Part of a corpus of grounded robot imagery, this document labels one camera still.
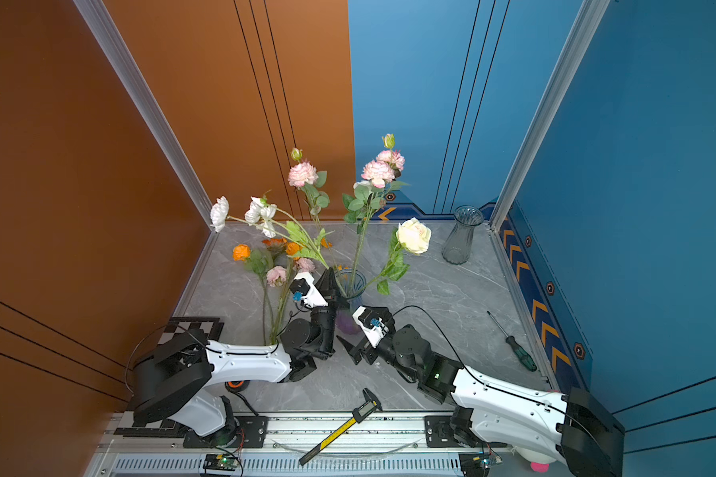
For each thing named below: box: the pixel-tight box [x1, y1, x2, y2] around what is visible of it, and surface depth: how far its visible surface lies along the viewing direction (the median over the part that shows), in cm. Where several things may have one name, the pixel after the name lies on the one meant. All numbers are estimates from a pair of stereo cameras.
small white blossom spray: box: [210, 195, 331, 270], surface depth 66 cm
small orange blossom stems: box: [285, 237, 334, 259], surface depth 68 cm
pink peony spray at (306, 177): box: [287, 148, 330, 233], surface depth 73 cm
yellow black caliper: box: [298, 387, 383, 467], surface depth 77 cm
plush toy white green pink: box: [530, 461, 550, 474], surface depth 68 cm
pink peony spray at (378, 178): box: [342, 133, 411, 294], surface depth 71 cm
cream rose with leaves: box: [358, 217, 433, 297], surface depth 60 cm
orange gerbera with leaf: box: [261, 237, 288, 254], surface depth 110 cm
